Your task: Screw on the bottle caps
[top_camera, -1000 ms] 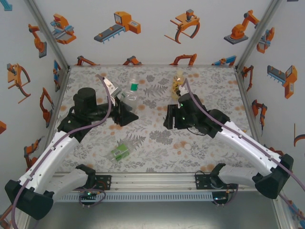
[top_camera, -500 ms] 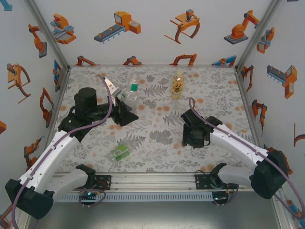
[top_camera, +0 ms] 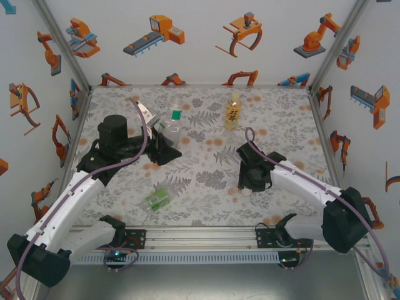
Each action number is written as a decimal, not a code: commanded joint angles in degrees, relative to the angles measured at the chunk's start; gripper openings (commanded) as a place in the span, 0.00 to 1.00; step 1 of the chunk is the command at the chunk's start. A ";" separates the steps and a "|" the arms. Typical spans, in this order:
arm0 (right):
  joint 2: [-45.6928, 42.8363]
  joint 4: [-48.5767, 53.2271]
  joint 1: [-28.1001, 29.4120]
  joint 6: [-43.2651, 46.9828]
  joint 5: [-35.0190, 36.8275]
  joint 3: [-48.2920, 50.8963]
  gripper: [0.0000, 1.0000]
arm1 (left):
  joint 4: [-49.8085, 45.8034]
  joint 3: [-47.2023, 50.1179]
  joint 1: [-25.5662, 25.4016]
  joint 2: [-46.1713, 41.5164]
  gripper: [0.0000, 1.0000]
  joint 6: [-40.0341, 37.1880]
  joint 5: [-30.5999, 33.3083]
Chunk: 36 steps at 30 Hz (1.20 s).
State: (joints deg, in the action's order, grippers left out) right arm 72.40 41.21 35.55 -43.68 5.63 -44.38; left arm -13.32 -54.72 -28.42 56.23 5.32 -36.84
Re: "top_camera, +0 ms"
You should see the long aluminium base rail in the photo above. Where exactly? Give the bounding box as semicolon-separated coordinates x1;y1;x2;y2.
67;225;371;251

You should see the small green packet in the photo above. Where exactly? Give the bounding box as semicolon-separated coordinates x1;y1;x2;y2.
139;184;179;214

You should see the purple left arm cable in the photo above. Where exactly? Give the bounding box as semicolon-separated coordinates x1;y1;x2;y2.
14;96;149;300

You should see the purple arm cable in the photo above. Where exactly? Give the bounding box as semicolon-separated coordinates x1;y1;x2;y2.
14;96;149;300
244;126;391;281

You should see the yellow lemon tea bottle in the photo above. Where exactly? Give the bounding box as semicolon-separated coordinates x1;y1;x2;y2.
224;91;244;131

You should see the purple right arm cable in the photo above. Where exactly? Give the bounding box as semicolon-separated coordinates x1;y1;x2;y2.
244;126;391;281

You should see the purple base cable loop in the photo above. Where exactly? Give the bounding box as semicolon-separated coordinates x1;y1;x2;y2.
279;237;314;273
104;247;139;273

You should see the aluminium frame post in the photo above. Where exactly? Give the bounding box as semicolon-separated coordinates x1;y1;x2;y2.
31;0;93;91
309;0;371;92

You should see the aluminium table side rail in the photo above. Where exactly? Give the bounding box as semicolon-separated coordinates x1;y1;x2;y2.
307;87;371;231
57;87;94;188

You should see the slotted grey cable duct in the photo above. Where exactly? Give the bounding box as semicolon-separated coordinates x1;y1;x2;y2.
70;251;281;266

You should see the floral patterned table cover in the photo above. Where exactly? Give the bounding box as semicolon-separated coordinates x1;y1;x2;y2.
62;86;357;228

